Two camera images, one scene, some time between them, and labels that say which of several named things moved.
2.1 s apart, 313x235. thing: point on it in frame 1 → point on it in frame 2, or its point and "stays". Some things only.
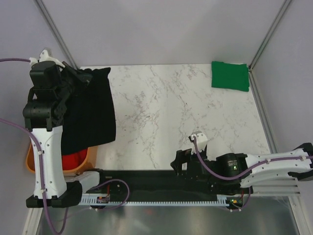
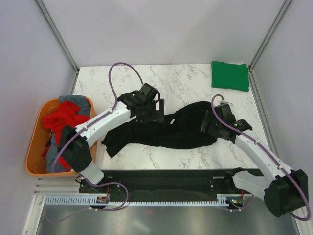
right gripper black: [182, 156] → [209, 117]
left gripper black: [80, 78] → [157, 116]
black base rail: [152, 183] stays
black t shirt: [90, 118] → [181, 129]
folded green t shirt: [234, 76] stays
